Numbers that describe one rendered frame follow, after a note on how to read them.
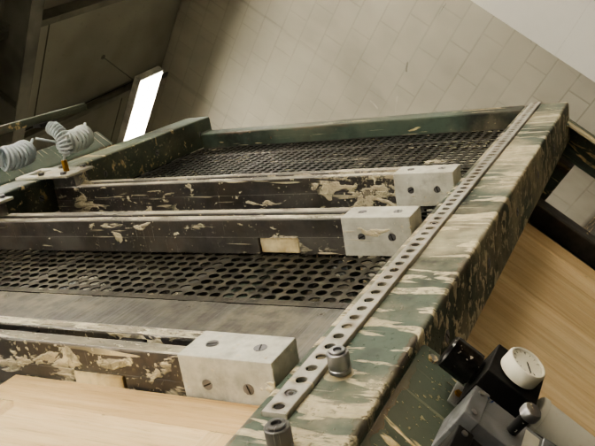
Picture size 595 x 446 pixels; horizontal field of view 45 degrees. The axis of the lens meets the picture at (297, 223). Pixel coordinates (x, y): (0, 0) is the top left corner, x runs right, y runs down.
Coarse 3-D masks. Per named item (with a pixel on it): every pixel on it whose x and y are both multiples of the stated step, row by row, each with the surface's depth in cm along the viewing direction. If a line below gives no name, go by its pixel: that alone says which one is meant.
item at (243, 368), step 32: (0, 320) 102; (32, 320) 100; (64, 320) 99; (0, 352) 98; (32, 352) 95; (64, 352) 92; (96, 352) 89; (128, 352) 86; (160, 352) 84; (192, 352) 83; (224, 352) 81; (256, 352) 80; (288, 352) 81; (128, 384) 88; (160, 384) 86; (192, 384) 83; (224, 384) 81; (256, 384) 79
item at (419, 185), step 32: (64, 128) 189; (64, 160) 190; (64, 192) 190; (96, 192) 185; (128, 192) 181; (160, 192) 176; (192, 192) 172; (224, 192) 168; (256, 192) 164; (288, 192) 160; (320, 192) 157; (352, 192) 153; (384, 192) 150; (416, 192) 147; (448, 192) 144
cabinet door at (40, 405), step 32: (32, 384) 93; (64, 384) 92; (0, 416) 87; (32, 416) 86; (64, 416) 85; (96, 416) 83; (128, 416) 82; (160, 416) 81; (192, 416) 80; (224, 416) 79
